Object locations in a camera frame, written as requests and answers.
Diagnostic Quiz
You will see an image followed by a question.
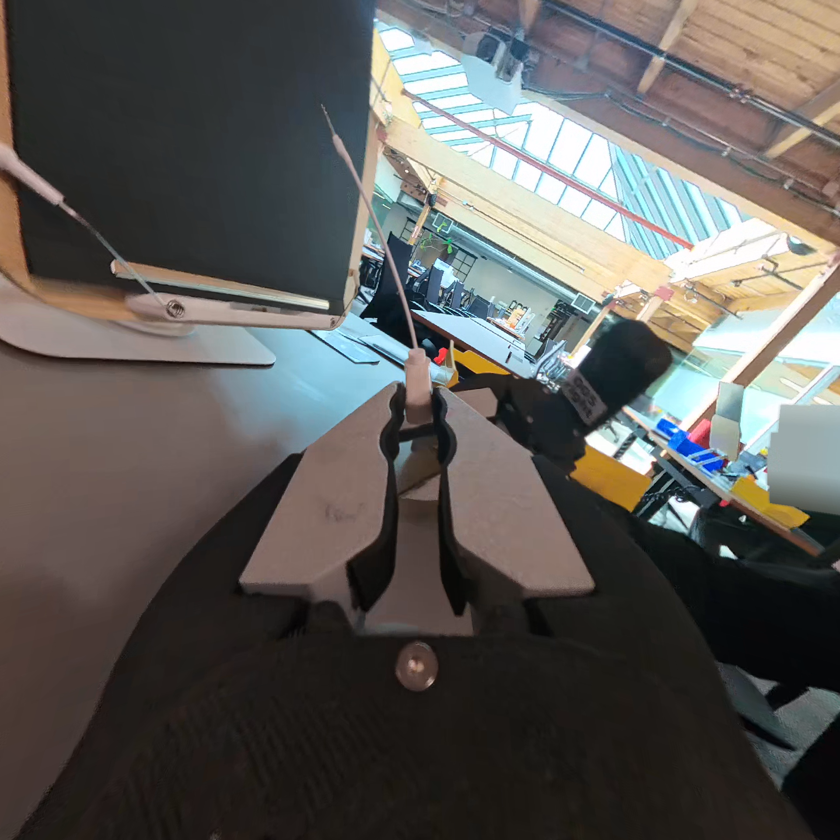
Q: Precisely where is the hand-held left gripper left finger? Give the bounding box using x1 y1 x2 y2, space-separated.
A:
239 382 404 611

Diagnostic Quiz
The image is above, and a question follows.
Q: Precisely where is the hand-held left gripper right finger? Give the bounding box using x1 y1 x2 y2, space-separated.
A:
430 387 597 616

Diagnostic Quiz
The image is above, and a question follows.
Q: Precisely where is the white plastic cable tie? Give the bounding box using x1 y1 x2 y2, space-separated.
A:
320 103 442 500

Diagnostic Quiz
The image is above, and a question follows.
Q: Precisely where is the person's right forearm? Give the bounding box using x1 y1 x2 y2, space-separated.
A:
571 479 840 691

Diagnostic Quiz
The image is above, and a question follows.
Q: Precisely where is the small blue bin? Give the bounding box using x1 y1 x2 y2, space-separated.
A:
656 419 726 472

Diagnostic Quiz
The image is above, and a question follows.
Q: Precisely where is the long wooden office table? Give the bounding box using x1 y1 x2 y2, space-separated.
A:
410 307 534 380

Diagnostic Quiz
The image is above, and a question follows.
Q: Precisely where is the silver laptop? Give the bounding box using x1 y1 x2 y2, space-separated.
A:
310 327 409 366

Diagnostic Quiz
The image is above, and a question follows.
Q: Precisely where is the small yellow bin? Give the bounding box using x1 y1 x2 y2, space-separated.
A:
730 474 812 530

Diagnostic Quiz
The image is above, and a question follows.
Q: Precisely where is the red ceiling pipe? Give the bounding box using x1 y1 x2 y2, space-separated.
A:
399 87 695 252

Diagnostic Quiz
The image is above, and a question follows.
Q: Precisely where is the black office chair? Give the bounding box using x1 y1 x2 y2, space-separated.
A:
363 231 421 329

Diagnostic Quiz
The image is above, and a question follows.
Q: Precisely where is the white board stand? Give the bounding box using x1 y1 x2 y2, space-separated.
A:
0 259 347 368

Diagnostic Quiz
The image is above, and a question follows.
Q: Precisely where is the grey ceiling lamp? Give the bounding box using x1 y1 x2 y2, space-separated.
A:
461 28 534 114

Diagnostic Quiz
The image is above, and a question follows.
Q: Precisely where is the black board with wooden frame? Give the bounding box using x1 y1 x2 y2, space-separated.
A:
0 0 386 330

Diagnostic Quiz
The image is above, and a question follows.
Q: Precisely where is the white tipped metal wire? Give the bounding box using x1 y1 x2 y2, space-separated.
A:
0 142 186 319

